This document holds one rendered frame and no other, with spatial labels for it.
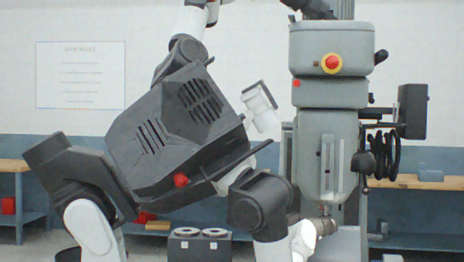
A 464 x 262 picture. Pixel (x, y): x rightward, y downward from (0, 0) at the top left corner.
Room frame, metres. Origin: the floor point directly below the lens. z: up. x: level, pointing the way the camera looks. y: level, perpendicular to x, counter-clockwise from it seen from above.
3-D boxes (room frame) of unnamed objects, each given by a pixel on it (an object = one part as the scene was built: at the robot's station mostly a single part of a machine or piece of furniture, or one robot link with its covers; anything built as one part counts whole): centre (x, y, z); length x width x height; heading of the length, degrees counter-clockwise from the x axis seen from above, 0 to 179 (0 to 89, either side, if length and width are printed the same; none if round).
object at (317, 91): (1.75, -0.32, 1.68); 0.34 x 0.24 x 0.10; 172
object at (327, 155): (1.60, -0.29, 1.45); 0.04 x 0.04 x 0.21; 82
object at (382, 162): (1.94, -0.55, 1.45); 0.18 x 0.16 x 0.21; 172
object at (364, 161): (1.47, -0.37, 1.48); 0.07 x 0.07 x 0.06
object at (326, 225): (1.63, -0.26, 1.24); 0.13 x 0.12 x 0.10; 58
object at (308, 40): (1.72, -0.31, 1.81); 0.47 x 0.26 x 0.16; 172
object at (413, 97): (1.96, -0.69, 1.62); 0.20 x 0.09 x 0.21; 172
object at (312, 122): (1.71, -0.31, 1.47); 0.21 x 0.19 x 0.32; 82
